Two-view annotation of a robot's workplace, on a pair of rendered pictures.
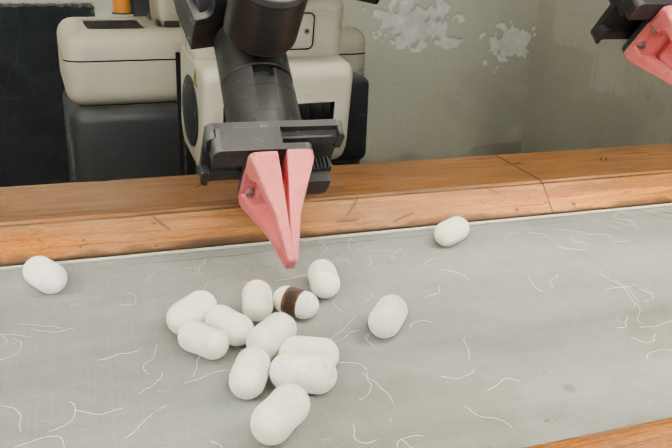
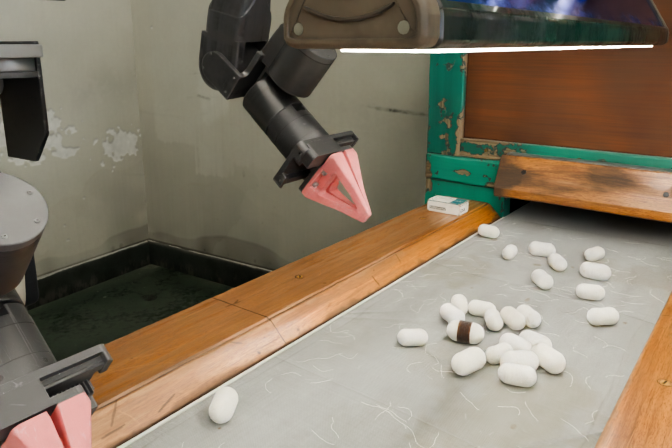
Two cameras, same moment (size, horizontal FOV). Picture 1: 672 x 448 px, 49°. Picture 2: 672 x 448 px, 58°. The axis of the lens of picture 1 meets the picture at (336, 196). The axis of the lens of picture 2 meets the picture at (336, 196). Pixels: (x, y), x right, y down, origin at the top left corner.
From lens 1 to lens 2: 0.17 m
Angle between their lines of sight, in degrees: 34
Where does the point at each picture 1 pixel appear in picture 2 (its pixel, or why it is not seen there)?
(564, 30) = (165, 130)
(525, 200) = (262, 341)
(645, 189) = (340, 297)
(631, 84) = (229, 167)
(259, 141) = (20, 407)
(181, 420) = not seen: outside the picture
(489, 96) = (112, 192)
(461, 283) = not seen: outside the picture
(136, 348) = not seen: outside the picture
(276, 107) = (24, 353)
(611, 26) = (289, 172)
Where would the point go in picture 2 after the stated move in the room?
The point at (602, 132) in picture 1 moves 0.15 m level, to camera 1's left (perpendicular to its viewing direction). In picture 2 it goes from (214, 207) to (181, 212)
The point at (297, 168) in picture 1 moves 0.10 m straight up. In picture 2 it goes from (75, 421) to (56, 267)
